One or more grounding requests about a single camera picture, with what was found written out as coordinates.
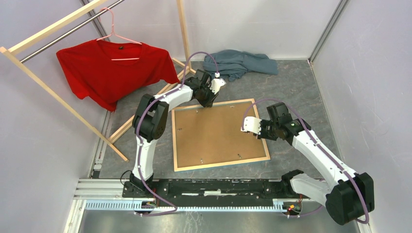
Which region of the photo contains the wooden clothes rack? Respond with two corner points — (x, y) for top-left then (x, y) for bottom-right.
(0, 0), (183, 163)

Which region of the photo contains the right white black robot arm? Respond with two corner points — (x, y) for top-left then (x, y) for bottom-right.
(241, 102), (375, 225)

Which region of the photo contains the purple cable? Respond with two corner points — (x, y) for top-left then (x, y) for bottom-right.
(133, 51), (221, 216)
(241, 98), (370, 225)

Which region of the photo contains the red t-shirt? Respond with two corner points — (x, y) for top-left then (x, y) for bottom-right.
(56, 40), (179, 112)

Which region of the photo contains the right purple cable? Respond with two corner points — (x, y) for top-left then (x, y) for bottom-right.
(241, 98), (370, 225)

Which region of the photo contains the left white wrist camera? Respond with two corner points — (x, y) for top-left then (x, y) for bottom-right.
(209, 72), (226, 95)

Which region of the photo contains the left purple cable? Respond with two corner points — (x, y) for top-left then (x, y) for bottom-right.
(133, 51), (221, 216)

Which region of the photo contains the grey slotted cable duct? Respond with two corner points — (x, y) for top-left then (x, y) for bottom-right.
(84, 199), (302, 213)

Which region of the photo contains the pink clothes hanger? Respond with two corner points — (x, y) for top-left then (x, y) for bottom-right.
(96, 7), (142, 61)

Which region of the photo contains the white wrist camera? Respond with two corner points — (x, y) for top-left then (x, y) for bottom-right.
(240, 116), (262, 135)
(209, 72), (226, 95)

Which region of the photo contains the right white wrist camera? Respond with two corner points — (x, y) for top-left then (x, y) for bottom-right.
(240, 116), (262, 135)

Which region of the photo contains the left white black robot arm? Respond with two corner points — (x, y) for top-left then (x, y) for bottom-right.
(125, 70), (226, 198)

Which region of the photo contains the aluminium corner profile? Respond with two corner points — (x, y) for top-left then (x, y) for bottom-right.
(308, 0), (350, 65)

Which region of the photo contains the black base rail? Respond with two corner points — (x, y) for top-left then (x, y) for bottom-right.
(122, 179), (300, 208)

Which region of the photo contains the blue picture frame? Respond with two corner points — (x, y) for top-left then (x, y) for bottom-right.
(171, 99), (270, 171)

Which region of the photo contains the grey-blue crumpled cloth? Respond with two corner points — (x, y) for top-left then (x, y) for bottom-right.
(203, 50), (279, 82)

